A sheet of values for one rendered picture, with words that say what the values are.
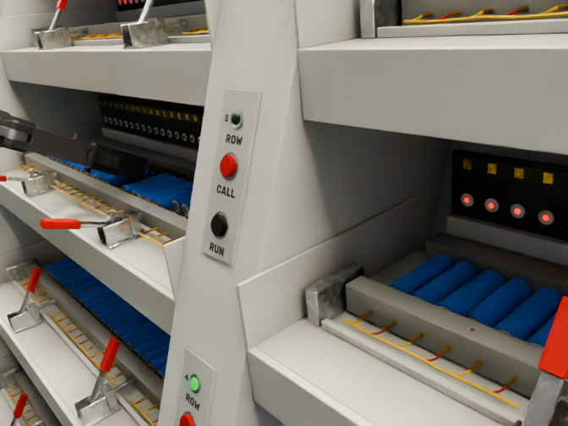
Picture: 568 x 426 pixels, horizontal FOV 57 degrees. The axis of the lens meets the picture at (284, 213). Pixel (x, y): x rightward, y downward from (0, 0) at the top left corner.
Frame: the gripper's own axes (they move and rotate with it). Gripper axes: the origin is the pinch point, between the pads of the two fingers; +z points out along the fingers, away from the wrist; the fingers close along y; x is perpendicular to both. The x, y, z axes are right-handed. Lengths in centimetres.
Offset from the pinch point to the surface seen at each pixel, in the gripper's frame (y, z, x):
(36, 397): 20.9, 8.5, 41.9
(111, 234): -12.5, -3.6, 6.9
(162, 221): -16.0, -0.4, 4.0
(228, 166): -32.5, -6.6, -2.8
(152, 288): -23.4, -3.9, 9.0
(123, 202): -7.0, -0.5, 4.0
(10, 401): 26, 7, 45
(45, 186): 14.2, -1.9, 6.5
